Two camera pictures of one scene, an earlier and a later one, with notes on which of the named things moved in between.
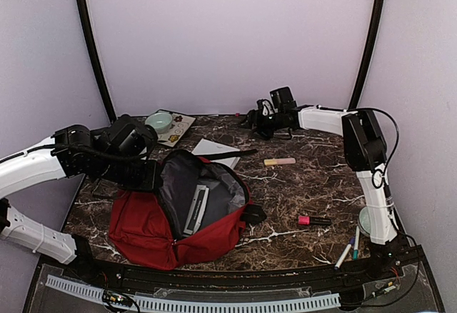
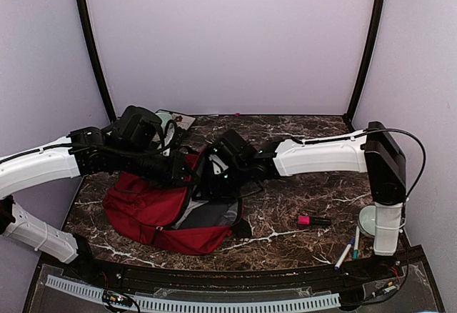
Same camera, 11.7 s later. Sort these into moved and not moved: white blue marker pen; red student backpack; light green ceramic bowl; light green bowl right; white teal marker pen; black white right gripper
Moved: black white right gripper; red student backpack
Not moved: white teal marker pen; light green ceramic bowl; light green bowl right; white blue marker pen
